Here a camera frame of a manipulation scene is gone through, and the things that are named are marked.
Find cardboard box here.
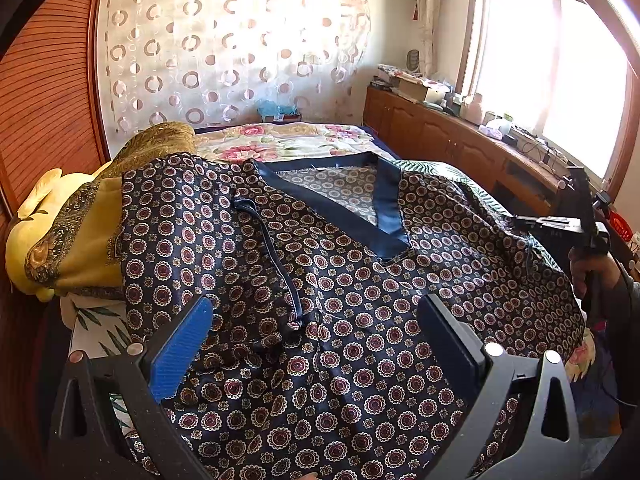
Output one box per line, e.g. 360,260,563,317
399,80,442,104

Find lace window curtain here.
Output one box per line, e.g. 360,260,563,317
416,0,445,77

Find navy medallion print shirt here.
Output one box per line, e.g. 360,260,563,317
120,152,588,480

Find dark blue red cloth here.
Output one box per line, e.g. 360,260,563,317
565,320,632,442

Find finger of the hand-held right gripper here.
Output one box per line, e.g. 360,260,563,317
511,213,566,234

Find floral quilt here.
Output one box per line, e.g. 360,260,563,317
192,122,401,167

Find person's right hand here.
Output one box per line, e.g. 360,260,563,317
568,253,624,311

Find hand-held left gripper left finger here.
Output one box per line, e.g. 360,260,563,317
47,294,216,480

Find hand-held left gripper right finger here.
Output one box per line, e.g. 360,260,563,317
417,292,586,480

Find person's right forearm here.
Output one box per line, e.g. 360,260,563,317
602,267,640,343

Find pale yellow pillow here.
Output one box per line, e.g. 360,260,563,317
5,167,103,302

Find wooden slatted wardrobe door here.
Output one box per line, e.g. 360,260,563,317
0,0,112,223

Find wooden cabinet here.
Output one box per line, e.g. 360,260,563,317
364,84,571,217

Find palm leaf print bedsheet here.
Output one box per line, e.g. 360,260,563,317
60,157,596,466

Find red basket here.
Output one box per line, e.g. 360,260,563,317
606,210,635,242

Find floral cloth on cabinet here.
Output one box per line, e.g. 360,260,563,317
377,63,451,83

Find window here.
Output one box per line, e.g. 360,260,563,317
459,0,632,183

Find sheer circle pattern curtain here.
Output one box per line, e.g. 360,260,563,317
101,0,375,135

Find pale pink bottle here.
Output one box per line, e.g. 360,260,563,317
461,92,486,126

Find black electronic device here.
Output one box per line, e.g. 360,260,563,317
504,127,537,149

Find yellow paisley cloth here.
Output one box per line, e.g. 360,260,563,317
24,122,197,302

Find teal box by curtain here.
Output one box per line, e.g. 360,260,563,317
256,99,302,124

